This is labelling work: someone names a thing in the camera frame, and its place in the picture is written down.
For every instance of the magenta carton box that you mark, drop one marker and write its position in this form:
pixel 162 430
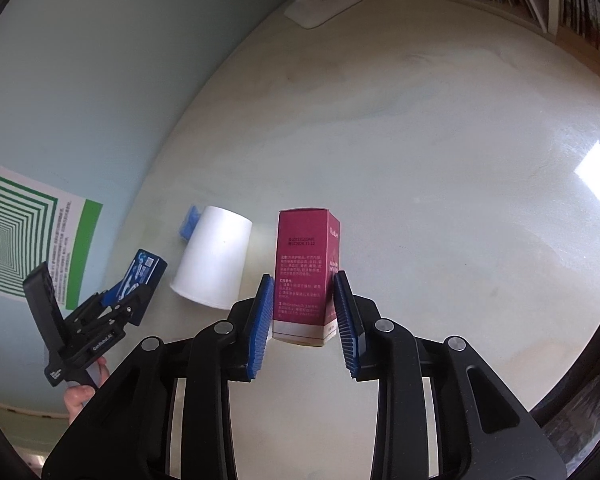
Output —
pixel 305 270

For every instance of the green striped wall poster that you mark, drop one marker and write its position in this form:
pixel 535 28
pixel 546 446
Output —
pixel 10 230

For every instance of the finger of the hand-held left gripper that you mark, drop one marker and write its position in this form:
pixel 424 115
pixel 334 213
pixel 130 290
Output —
pixel 132 310
pixel 105 300

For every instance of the dark blue box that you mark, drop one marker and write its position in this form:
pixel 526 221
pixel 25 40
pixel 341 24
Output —
pixel 147 265

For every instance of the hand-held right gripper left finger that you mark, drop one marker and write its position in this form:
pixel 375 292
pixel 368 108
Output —
pixel 262 325

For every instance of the person's left hand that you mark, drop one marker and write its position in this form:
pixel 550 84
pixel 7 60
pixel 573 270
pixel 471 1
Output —
pixel 77 400

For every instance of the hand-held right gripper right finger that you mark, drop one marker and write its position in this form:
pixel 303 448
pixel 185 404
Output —
pixel 347 330

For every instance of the wooden bookshelf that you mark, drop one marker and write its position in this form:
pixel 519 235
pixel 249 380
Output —
pixel 542 0

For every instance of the white paper cup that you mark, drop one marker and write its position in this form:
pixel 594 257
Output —
pixel 212 260

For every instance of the small blue object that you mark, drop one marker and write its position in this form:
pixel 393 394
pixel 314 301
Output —
pixel 189 225

